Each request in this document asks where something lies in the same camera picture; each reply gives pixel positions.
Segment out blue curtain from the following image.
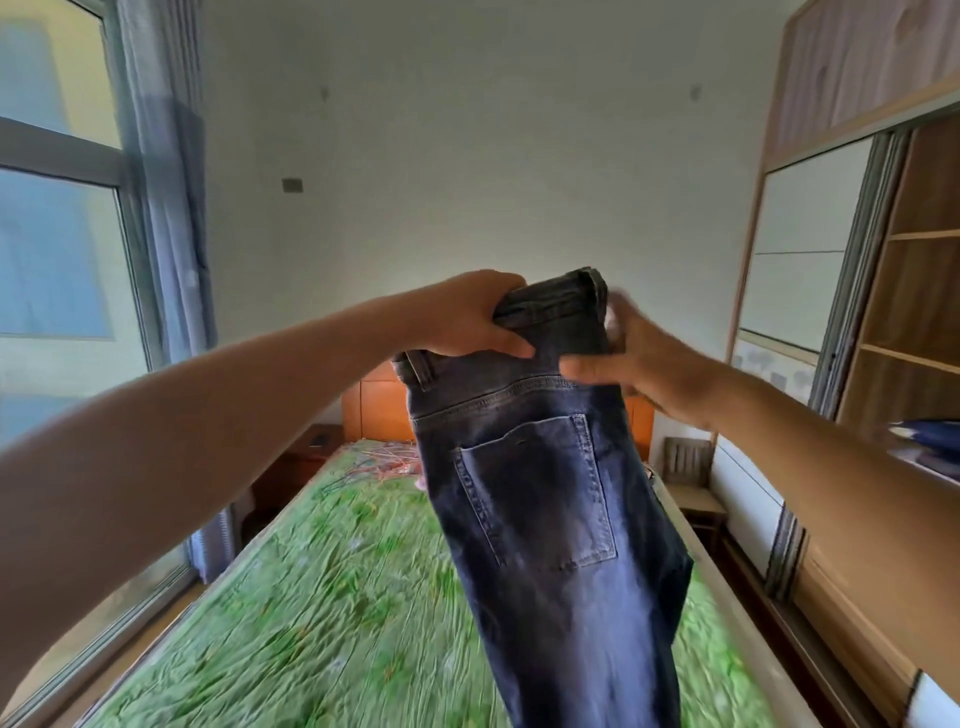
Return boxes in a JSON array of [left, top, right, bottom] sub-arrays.
[[116, 0, 238, 586]]

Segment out person's left hand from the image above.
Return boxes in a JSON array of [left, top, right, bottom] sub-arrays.
[[389, 269, 538, 361]]

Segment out bundle of clothes hangers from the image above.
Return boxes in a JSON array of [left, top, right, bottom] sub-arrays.
[[352, 440, 425, 481]]

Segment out person's left forearm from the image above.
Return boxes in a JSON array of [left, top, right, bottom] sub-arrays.
[[0, 296, 421, 691]]

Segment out person's right forearm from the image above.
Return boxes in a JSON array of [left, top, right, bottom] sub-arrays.
[[689, 367, 960, 699]]

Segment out blue printed folded bedding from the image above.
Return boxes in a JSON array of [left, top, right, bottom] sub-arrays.
[[888, 418, 960, 481]]

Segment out dark wooden nightstand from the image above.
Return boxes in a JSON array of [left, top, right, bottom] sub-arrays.
[[251, 423, 346, 526]]

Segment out wooden bed frame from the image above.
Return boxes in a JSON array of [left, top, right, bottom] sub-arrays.
[[341, 359, 658, 463]]

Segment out sliding glass balcony door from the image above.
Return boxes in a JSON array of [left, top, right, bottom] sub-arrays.
[[0, 0, 196, 728]]

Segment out person's right hand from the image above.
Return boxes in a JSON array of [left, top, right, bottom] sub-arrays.
[[558, 292, 725, 429]]

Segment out wooden wardrobe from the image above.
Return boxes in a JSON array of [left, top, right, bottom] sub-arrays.
[[723, 0, 960, 728]]

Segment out small wooden chair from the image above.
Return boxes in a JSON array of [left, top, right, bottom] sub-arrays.
[[662, 436, 729, 553]]

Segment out green floral bedsheet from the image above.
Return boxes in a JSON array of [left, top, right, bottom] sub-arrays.
[[82, 438, 774, 728]]

